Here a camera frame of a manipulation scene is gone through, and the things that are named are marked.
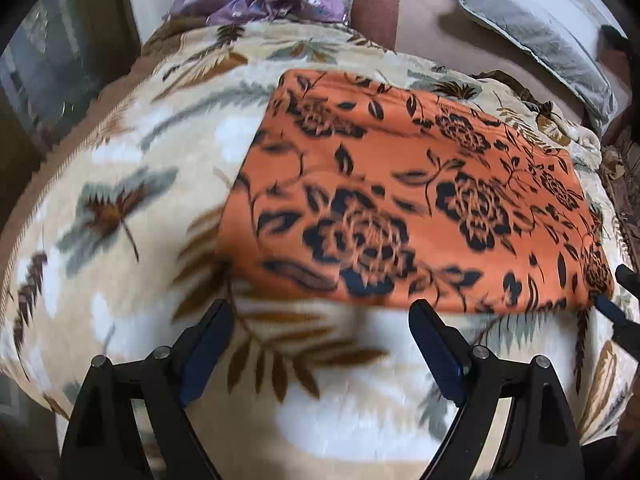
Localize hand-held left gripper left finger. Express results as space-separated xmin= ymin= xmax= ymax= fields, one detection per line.
xmin=60 ymin=298 xmax=236 ymax=480

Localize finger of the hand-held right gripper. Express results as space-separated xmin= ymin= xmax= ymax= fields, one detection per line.
xmin=615 ymin=262 xmax=640 ymax=293
xmin=592 ymin=294 xmax=640 ymax=356

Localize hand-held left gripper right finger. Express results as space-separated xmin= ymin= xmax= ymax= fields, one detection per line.
xmin=409 ymin=299 xmax=586 ymax=480

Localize orange floral garment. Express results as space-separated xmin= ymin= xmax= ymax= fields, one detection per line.
xmin=217 ymin=69 xmax=615 ymax=317

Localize leaf print blanket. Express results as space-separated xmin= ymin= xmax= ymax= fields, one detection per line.
xmin=0 ymin=20 xmax=636 ymax=480

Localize grey pillow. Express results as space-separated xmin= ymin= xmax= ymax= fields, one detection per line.
xmin=435 ymin=0 xmax=618 ymax=128

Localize wooden door with glass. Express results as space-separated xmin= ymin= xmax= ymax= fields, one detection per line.
xmin=0 ymin=0 xmax=142 ymax=161

